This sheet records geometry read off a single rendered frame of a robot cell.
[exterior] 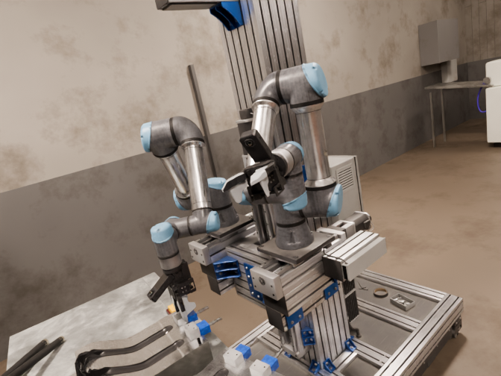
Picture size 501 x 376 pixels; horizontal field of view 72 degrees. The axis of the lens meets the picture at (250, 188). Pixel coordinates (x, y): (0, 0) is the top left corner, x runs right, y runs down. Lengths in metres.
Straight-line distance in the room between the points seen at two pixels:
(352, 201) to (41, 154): 2.54
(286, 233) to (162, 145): 0.60
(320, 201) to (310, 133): 0.24
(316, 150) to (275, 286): 0.50
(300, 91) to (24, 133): 2.60
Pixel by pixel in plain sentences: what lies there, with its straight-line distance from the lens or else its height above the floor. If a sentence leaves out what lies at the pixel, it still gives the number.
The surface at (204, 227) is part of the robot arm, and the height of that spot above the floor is 1.20.
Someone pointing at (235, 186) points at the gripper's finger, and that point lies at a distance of 0.78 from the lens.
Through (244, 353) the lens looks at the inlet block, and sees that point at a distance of 1.19.
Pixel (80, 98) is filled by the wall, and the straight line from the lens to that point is 3.45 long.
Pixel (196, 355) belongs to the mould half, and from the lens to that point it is 1.25.
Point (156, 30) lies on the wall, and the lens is 3.84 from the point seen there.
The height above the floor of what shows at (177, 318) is 0.92.
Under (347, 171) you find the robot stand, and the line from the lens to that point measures 1.74.
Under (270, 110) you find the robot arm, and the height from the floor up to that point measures 1.56.
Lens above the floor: 1.62
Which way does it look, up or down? 15 degrees down
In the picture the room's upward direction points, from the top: 12 degrees counter-clockwise
